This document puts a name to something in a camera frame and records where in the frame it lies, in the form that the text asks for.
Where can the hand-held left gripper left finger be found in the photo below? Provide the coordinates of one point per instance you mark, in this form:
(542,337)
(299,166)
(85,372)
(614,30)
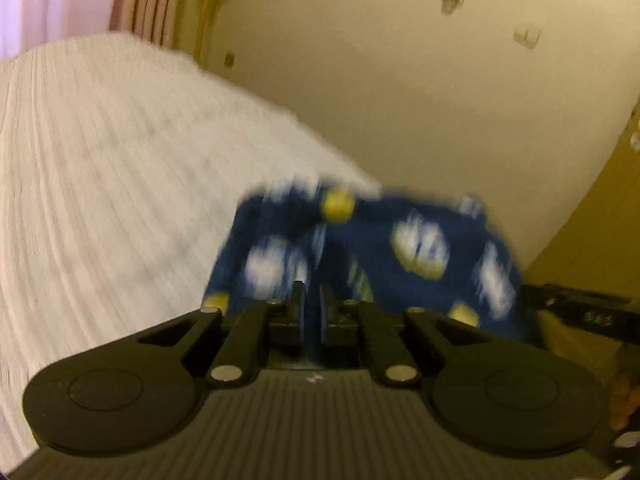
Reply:
(300,310)

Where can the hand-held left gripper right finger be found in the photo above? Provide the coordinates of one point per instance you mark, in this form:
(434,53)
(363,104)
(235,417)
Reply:
(326,310)

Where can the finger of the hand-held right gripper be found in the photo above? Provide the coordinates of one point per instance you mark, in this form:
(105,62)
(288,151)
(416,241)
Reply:
(535,296)

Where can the navy cartoon print fleece pants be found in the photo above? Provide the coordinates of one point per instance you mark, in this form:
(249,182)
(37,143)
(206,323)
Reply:
(380,260)

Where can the person's right hand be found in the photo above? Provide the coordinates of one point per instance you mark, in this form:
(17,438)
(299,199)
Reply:
(622,400)

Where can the bed with striped sheet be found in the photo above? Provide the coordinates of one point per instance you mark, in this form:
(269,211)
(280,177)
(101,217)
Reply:
(125,185)

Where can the pink curtain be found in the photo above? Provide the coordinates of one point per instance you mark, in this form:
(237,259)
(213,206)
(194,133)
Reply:
(60,0)

